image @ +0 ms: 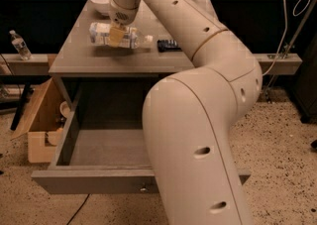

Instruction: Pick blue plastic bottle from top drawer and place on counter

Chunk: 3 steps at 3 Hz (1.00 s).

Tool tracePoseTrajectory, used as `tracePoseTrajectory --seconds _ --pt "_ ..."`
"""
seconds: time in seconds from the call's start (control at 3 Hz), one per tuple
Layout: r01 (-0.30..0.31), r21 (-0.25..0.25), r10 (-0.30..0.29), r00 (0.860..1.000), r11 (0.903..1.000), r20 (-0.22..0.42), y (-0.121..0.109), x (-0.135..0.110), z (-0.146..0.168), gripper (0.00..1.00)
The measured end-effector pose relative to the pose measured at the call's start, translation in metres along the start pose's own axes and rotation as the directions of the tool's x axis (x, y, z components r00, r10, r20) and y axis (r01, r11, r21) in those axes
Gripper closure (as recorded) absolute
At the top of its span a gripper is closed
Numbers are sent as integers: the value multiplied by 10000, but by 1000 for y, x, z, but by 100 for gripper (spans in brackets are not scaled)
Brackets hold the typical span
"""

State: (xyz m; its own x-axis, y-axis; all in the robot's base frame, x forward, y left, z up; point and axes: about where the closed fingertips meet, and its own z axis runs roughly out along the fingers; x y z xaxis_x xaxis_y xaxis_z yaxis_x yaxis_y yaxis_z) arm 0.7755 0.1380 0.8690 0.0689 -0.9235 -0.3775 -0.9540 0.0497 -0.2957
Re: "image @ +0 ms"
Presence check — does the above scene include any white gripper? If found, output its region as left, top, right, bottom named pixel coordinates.
left=109, top=0, right=138, bottom=48

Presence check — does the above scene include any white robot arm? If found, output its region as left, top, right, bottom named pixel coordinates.
left=111, top=0, right=263, bottom=225

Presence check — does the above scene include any grey cabinet with counter top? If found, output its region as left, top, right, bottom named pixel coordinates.
left=50, top=1, right=193, bottom=102

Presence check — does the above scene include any clear water bottle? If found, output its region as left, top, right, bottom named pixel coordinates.
left=9, top=30, right=32, bottom=60

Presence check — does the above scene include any grey open top drawer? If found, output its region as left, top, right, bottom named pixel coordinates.
left=33, top=79, right=249, bottom=194

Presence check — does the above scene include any white ceramic bowl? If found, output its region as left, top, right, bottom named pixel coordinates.
left=90, top=0, right=110, bottom=16

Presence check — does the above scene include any dark blue snack bar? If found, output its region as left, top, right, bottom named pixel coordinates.
left=157, top=40, right=181, bottom=53

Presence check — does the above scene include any cardboard box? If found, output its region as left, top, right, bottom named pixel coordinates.
left=12, top=78, right=64, bottom=164

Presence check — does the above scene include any black table leg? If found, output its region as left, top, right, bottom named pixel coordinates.
left=10, top=82, right=31, bottom=131

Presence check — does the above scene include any grey ledge rail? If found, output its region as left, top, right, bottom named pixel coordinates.
left=0, top=54, right=302, bottom=75

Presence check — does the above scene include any black floor cable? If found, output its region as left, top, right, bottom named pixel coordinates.
left=65, top=193, right=91, bottom=225

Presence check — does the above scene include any white cable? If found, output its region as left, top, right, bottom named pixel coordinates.
left=261, top=0, right=313, bottom=77

